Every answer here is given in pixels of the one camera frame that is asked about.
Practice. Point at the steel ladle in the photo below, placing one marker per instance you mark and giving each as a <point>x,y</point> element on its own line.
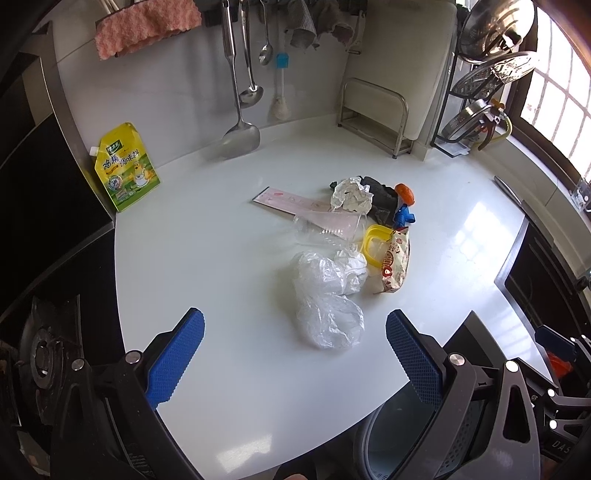
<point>254,92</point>

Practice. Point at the white cutting board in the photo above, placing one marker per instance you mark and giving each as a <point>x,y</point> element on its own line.
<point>405,48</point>

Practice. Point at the black sink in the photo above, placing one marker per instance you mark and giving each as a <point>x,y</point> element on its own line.
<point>540,286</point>

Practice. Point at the steel spatula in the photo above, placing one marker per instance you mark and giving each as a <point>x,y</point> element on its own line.
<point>243,137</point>

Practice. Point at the orange peel piece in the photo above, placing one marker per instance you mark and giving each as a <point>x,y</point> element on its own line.
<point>405,194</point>

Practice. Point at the black pot lid rack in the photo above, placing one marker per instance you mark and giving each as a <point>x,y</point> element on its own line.
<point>452,105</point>

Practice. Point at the grey hanging rag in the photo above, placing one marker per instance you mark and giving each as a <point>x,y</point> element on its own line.
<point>328,19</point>
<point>300,24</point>

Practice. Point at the clear plastic cup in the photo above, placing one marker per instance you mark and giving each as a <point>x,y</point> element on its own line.
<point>309,235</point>

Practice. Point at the cream red snack wrapper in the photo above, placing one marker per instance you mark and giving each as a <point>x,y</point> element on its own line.
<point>396,262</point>

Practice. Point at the steel strainer pot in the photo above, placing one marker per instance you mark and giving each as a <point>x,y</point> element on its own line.
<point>478,125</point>

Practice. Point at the blue crumpled glove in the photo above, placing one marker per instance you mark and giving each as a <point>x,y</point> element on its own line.
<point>403,217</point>

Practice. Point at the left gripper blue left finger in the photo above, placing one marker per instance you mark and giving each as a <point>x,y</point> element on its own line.
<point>169,354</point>

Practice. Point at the yellow green refill pouch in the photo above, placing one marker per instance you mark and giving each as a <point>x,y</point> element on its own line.
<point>123,166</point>

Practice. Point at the orange plastic bag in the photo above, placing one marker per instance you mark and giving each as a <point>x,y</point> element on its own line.
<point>560,367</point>

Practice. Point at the pink dish cloth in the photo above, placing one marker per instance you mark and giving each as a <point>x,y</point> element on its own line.
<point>142,24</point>

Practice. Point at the pink paper card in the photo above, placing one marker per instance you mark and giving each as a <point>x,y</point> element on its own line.
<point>300,203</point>

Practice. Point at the small steel spoon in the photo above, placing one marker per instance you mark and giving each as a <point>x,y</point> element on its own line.
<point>266,52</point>

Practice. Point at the grey trash bin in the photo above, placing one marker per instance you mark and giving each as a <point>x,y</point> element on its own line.
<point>386,437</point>

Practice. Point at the steel cutting board rack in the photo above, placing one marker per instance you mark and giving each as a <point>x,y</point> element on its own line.
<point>375,113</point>

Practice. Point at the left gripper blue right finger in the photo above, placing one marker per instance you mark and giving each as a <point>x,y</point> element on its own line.
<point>420,355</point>

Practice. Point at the black gas stove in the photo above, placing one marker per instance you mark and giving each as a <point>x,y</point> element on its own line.
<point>60,339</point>

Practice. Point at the black cloth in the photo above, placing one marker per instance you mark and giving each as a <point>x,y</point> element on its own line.
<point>385,202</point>

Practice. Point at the steel steamer plate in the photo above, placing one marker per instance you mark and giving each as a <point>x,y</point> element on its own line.
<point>486,79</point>

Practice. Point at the blue white bottle brush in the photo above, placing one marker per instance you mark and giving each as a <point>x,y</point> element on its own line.
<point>280,109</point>

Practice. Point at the yellow plastic ring lid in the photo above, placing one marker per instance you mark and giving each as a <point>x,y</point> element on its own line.
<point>376,241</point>

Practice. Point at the crumpled silver foil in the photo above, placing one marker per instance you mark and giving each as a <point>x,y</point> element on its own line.
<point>352,196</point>

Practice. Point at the clear plastic bag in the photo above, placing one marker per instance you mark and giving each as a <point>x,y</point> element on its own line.
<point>327,318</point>

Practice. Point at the steel pot lid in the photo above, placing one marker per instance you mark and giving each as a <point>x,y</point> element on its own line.
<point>494,28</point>

